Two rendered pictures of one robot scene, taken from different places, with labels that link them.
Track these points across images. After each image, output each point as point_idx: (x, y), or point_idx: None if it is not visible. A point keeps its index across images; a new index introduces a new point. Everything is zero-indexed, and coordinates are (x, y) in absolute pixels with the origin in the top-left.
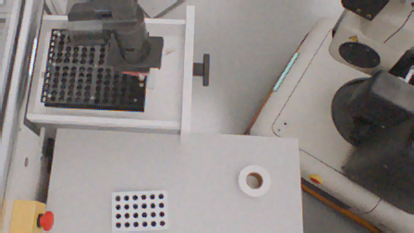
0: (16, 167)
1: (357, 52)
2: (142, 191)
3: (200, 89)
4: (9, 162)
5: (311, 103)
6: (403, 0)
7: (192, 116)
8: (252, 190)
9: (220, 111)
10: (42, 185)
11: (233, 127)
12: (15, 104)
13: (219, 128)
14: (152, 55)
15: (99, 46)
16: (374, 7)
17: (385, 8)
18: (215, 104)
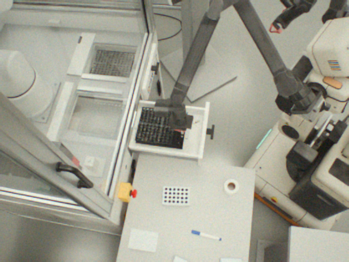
0: (123, 168)
1: (288, 130)
2: (177, 187)
3: (217, 145)
4: (121, 164)
5: (276, 157)
6: None
7: (210, 161)
8: (230, 190)
9: (227, 160)
10: (128, 182)
11: None
12: (126, 139)
13: None
14: (187, 123)
15: (164, 116)
16: (290, 110)
17: None
18: (224, 155)
